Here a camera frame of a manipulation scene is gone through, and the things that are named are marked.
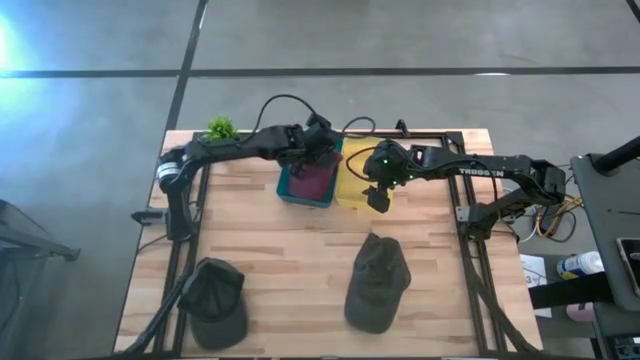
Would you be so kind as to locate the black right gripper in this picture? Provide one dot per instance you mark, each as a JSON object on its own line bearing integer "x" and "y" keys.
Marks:
{"x": 390, "y": 167}

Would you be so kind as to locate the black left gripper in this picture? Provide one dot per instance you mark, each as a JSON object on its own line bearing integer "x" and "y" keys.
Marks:
{"x": 320, "y": 146}

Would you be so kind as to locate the maroon baseball cap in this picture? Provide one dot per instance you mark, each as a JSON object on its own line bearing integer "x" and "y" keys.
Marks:
{"x": 315, "y": 185}

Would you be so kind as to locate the dark green baseball cap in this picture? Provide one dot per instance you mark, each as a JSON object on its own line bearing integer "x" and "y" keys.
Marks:
{"x": 375, "y": 285}
{"x": 215, "y": 295}

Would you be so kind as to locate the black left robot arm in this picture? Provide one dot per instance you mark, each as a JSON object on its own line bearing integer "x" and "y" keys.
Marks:
{"x": 225, "y": 150}

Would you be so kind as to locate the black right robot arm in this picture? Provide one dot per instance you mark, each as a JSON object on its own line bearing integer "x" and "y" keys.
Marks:
{"x": 500, "y": 167}

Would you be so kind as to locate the blue plastic bin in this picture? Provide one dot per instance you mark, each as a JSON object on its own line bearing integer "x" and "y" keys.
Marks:
{"x": 305, "y": 203}

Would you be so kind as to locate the yellow translucent plastic bin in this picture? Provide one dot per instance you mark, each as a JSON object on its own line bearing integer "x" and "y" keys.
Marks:
{"x": 350, "y": 192}

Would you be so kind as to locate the green plant in white pot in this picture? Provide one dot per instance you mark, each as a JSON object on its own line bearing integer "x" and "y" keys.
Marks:
{"x": 220, "y": 129}

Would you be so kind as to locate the black power adapter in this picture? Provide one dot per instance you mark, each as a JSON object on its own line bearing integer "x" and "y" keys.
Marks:
{"x": 552, "y": 216}

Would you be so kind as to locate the white paper sheet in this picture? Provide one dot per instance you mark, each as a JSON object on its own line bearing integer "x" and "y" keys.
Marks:
{"x": 532, "y": 270}

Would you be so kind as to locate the white and blue bottle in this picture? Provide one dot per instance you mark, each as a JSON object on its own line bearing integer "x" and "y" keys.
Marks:
{"x": 580, "y": 265}

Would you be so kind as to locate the grey side cart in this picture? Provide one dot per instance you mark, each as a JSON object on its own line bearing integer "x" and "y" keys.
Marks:
{"x": 610, "y": 225}

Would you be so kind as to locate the black pole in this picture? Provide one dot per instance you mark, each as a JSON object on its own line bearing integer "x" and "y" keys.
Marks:
{"x": 620, "y": 156}

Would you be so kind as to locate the pink container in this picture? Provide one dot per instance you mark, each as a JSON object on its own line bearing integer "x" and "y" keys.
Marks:
{"x": 580, "y": 312}

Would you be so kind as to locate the black tablet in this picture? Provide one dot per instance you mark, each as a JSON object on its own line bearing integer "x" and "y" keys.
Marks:
{"x": 632, "y": 265}

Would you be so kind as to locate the dark grey furniture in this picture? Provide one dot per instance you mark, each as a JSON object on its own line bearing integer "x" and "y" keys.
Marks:
{"x": 20, "y": 240}

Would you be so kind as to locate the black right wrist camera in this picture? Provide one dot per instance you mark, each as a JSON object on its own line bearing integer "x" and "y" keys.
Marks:
{"x": 378, "y": 200}

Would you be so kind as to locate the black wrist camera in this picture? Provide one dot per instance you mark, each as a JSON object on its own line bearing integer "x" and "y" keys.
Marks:
{"x": 318, "y": 123}
{"x": 378, "y": 200}

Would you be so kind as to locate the small black camera mount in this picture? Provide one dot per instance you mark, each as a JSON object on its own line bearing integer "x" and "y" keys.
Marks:
{"x": 401, "y": 126}

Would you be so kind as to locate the black aluminium table frame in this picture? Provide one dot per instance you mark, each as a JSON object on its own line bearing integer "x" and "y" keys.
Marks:
{"x": 425, "y": 134}

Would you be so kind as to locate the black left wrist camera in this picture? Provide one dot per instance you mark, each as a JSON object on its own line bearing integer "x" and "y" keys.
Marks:
{"x": 318, "y": 123}

